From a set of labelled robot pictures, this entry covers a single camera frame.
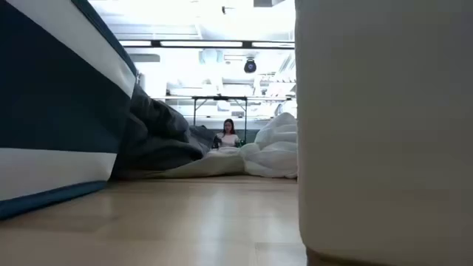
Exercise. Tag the beige fabric bin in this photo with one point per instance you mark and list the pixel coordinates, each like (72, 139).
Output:
(384, 129)

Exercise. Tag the white garment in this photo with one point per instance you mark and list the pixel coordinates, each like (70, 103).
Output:
(275, 151)

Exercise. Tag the black overhead frame bar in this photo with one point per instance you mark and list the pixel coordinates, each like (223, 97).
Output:
(207, 40)

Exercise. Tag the dark grey garment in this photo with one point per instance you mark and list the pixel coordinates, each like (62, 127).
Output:
(159, 136)

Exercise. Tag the beige garment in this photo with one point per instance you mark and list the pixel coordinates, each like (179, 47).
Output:
(210, 166)

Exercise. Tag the person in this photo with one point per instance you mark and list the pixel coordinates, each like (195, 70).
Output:
(228, 139)

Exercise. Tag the black frame background table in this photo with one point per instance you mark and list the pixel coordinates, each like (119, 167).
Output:
(220, 98)

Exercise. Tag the navy white striped fabric bin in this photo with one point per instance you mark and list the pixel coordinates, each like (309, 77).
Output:
(55, 96)

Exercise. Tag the round black camera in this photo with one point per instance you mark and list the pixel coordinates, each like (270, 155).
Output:
(250, 66)

